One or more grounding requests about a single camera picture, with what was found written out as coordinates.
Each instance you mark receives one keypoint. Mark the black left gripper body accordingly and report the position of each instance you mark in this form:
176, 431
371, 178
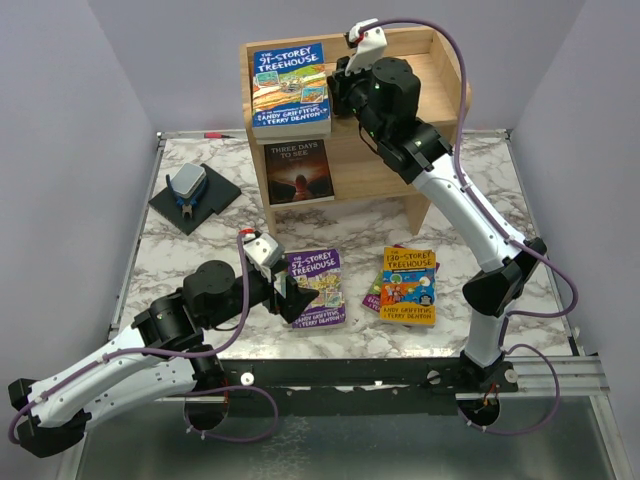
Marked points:
273, 304

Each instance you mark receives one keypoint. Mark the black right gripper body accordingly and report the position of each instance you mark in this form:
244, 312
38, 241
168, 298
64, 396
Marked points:
350, 92

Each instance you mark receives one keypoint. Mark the purple 52-Storey Treehouse book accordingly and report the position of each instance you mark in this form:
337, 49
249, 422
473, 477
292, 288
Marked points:
319, 270

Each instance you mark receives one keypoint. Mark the blue 91-Storey Treehouse book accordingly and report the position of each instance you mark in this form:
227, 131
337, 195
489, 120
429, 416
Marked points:
289, 86

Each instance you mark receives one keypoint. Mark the orange 39-Storey Treehouse book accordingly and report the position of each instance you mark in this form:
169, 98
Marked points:
291, 132

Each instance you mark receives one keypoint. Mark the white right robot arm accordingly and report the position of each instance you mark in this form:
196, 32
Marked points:
383, 98

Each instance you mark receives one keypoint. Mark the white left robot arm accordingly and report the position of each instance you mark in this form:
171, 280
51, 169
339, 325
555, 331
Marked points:
161, 353

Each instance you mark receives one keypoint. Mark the purple green bottom book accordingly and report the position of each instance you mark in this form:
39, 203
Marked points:
372, 299

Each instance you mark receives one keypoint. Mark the wooden bookshelf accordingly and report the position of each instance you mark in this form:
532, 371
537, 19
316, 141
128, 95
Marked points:
358, 174

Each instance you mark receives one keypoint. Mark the dark Three Days book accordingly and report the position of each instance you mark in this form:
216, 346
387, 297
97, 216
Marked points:
298, 172

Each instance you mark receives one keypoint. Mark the orange 130-Storey Treehouse book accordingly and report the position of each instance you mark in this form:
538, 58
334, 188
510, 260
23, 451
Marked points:
408, 293

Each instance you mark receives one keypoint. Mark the black plastic tray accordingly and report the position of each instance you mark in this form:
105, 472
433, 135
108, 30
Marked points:
220, 194

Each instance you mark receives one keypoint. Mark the red marker pen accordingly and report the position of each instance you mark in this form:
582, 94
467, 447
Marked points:
217, 135

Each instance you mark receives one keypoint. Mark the grey tin box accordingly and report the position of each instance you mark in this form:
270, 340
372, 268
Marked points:
186, 179

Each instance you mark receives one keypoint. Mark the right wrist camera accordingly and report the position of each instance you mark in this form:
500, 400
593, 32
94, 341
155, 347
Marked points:
368, 40

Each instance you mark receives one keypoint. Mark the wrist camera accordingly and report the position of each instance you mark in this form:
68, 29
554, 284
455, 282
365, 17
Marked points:
368, 40
264, 252

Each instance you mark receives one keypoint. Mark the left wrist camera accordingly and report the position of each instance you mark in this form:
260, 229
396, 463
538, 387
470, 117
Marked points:
264, 252

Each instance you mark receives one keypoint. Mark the blue handled pliers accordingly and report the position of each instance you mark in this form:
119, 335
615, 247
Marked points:
188, 204

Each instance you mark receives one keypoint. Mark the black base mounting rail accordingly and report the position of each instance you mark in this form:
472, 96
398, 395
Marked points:
352, 387

